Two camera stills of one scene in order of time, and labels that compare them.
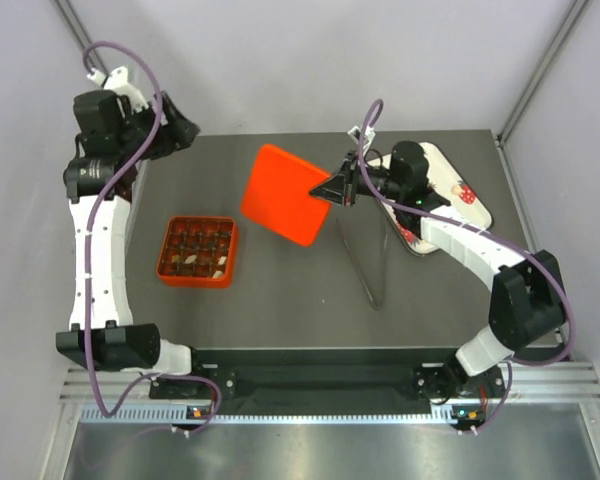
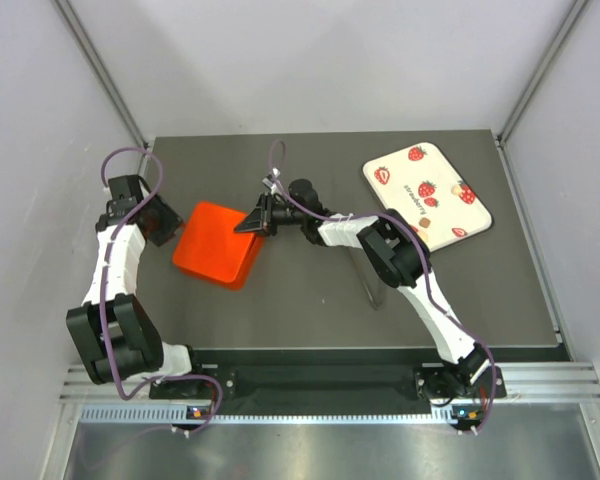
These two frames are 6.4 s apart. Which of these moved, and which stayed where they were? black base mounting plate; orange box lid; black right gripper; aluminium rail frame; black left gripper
Moved: orange box lid; black left gripper; black right gripper
Stayed: aluminium rail frame; black base mounting plate
